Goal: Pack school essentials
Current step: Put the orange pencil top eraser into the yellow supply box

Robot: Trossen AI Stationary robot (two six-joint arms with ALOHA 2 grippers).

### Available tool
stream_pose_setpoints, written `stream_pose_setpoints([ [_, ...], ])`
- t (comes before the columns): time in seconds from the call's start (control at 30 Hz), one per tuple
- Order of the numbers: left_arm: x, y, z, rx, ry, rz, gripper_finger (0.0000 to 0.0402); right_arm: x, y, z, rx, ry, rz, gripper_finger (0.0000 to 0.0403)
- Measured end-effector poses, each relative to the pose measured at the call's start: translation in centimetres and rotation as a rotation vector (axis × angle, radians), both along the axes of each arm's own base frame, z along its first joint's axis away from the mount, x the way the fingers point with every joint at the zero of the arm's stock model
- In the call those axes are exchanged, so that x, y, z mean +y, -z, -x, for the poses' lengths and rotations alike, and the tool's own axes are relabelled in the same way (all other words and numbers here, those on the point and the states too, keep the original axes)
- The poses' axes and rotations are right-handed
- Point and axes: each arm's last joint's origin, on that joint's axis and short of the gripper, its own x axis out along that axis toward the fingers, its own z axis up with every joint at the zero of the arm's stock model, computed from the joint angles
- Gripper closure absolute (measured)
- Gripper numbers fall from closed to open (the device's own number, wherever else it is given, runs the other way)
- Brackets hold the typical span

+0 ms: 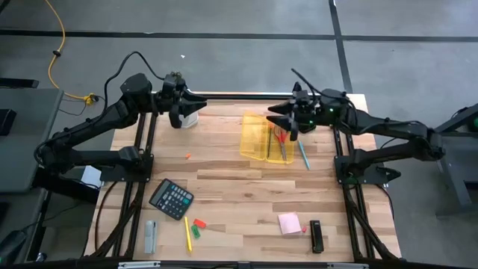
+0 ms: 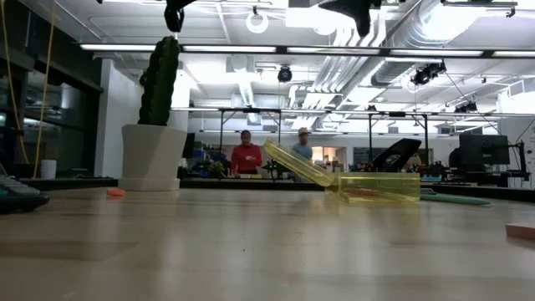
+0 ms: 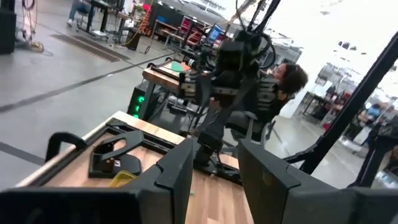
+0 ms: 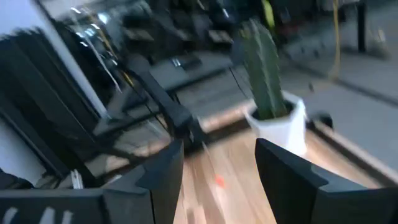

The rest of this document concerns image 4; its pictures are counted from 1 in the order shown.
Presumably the yellow cable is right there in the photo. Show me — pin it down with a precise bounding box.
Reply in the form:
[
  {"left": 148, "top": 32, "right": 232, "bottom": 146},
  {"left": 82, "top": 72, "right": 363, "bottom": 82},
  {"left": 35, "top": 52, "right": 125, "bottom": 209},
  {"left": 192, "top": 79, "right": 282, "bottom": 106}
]
[{"left": 329, "top": 0, "right": 343, "bottom": 80}]

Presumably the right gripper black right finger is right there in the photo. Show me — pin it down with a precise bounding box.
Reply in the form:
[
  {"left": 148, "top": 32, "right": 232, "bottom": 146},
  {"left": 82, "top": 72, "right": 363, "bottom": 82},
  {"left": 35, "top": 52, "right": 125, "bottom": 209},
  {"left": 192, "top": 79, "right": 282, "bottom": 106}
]
[{"left": 254, "top": 139, "right": 329, "bottom": 224}]

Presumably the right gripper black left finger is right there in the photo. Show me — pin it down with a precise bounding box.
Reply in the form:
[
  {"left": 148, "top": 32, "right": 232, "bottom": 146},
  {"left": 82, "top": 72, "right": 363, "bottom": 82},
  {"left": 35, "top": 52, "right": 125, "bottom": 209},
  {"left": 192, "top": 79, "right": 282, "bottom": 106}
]
[{"left": 102, "top": 139, "right": 185, "bottom": 224}]

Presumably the tall green cactus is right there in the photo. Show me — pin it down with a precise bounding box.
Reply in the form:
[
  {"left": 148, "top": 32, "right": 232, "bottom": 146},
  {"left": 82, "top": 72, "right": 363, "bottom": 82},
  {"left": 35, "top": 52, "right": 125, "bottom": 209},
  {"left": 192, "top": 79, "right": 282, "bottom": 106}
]
[{"left": 239, "top": 18, "right": 289, "bottom": 121}]

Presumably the grey side desk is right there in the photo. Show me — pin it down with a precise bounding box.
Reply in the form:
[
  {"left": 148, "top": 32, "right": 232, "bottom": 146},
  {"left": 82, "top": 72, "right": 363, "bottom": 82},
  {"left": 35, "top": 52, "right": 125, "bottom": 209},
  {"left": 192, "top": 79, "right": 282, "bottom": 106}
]
[{"left": 149, "top": 51, "right": 237, "bottom": 94}]

